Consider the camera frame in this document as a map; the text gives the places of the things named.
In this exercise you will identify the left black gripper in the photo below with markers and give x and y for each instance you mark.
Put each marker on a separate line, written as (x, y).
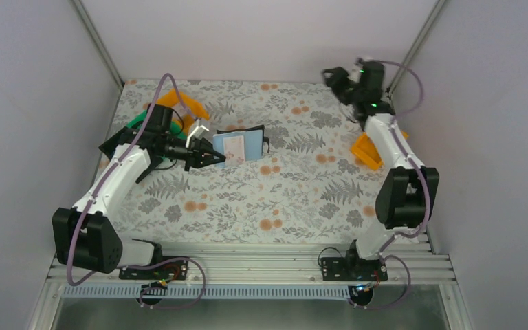
(192, 154)

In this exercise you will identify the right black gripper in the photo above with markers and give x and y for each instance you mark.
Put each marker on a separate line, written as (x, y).
(337, 80)

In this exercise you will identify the white floral credit card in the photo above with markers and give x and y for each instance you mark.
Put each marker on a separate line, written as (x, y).
(234, 150)

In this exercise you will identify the black card holder wallet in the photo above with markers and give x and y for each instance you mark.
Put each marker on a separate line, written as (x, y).
(254, 138)

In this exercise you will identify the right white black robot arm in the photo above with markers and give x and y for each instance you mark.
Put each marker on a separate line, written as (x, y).
(405, 201)

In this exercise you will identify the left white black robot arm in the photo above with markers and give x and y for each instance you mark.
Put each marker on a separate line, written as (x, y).
(83, 234)

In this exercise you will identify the black bin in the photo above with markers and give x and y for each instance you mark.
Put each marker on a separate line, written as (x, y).
(126, 136)

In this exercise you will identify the orange bin back left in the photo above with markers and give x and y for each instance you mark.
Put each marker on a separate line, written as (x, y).
(187, 110)

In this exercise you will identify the orange bin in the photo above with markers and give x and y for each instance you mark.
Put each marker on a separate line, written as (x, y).
(368, 152)
(187, 110)

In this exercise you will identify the orange bin right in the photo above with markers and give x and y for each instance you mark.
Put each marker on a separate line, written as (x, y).
(368, 152)

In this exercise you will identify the floral patterned table mat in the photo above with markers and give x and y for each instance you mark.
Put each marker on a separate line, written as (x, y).
(307, 187)

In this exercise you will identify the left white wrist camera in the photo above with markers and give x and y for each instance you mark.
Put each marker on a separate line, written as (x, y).
(196, 131)

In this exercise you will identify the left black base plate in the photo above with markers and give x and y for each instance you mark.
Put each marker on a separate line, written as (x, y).
(175, 270)

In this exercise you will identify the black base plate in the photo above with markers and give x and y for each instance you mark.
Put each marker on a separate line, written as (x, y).
(175, 270)
(338, 269)

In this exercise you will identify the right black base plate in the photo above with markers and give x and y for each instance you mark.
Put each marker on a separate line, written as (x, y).
(338, 269)

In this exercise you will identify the grey slotted cable duct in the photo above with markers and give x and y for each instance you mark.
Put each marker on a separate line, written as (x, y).
(189, 292)

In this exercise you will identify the aluminium rail frame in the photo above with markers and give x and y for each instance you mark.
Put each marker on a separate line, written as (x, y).
(421, 293)

